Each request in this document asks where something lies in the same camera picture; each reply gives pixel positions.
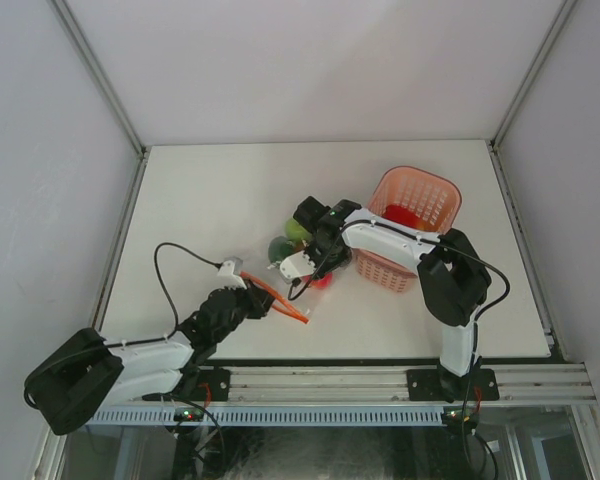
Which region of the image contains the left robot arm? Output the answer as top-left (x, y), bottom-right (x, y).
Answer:
top-left (23, 281), bottom-right (275, 436)

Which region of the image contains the clear zip top bag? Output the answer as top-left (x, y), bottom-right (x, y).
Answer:
top-left (238, 218), bottom-right (351, 324)

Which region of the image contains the left black camera cable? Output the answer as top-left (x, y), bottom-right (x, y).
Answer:
top-left (153, 242), bottom-right (226, 331)

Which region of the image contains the grey slotted cable duct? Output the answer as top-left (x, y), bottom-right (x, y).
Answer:
top-left (87, 404), bottom-right (444, 427)

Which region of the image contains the dark green fake fruit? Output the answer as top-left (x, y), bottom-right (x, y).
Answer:
top-left (267, 236), bottom-right (296, 264)

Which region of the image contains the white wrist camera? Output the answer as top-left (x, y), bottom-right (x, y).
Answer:
top-left (217, 257), bottom-right (247, 289)
top-left (279, 250), bottom-right (315, 284)

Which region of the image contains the red yellow fake peach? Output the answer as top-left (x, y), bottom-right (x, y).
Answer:
top-left (382, 204), bottom-right (426, 231)

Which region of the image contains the pink plastic basket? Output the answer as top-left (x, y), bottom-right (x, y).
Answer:
top-left (355, 166), bottom-right (462, 293)

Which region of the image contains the red fake apple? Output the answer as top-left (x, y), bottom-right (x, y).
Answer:
top-left (311, 273), bottom-right (333, 290)

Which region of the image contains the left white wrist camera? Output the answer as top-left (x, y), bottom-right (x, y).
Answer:
top-left (217, 257), bottom-right (247, 289)

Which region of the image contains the aluminium front rail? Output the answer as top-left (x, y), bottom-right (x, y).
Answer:
top-left (104, 362), bottom-right (599, 406)

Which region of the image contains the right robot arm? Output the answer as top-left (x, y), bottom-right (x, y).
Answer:
top-left (279, 196), bottom-right (491, 399)

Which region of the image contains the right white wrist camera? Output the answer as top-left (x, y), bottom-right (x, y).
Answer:
top-left (279, 250), bottom-right (315, 284)

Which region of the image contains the light green fake apple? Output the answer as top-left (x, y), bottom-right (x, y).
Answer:
top-left (284, 218), bottom-right (312, 242)

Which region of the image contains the right aluminium frame post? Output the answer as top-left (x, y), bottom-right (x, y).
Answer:
top-left (490, 0), bottom-right (579, 149)

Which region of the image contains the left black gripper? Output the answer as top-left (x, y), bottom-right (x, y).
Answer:
top-left (213, 276), bottom-right (277, 342)

